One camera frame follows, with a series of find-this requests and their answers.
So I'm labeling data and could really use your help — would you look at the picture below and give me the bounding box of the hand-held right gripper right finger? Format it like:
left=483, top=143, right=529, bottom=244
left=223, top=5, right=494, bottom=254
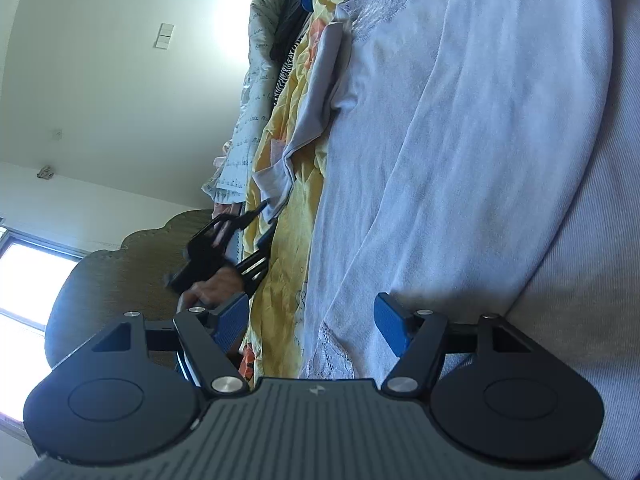
left=374, top=292, right=551, bottom=397

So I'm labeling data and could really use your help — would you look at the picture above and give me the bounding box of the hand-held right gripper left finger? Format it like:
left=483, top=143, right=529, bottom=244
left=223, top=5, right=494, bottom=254
left=75, top=292, right=251, bottom=397

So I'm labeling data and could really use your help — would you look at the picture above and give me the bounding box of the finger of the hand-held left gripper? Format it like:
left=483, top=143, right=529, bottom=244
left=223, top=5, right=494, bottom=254
left=234, top=201, right=269, bottom=229
left=234, top=223, right=278, bottom=296

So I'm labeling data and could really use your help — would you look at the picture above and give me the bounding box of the light lavender knit shirt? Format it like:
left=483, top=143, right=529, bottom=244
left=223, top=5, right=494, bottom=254
left=252, top=0, right=640, bottom=461

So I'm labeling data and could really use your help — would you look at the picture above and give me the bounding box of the person's left hand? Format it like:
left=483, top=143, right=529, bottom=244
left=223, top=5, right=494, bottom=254
left=177, top=266, right=249, bottom=315

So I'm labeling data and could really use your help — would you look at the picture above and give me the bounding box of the yellow printed bedsheet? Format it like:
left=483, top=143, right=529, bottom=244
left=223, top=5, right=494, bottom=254
left=239, top=0, right=361, bottom=391

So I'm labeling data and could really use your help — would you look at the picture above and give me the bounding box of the brown scalloped headboard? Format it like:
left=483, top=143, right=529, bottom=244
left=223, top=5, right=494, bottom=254
left=44, top=208, right=251, bottom=376

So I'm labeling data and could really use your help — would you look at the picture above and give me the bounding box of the white script print cloth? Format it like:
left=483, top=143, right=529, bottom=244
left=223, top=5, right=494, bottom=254
left=201, top=0, right=296, bottom=207

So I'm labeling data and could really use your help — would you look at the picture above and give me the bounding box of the dark grey garment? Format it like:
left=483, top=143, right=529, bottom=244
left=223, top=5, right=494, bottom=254
left=269, top=0, right=326, bottom=63

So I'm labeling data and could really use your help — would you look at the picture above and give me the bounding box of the white wall switch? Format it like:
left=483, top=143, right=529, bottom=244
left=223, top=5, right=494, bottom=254
left=154, top=22, right=176, bottom=51

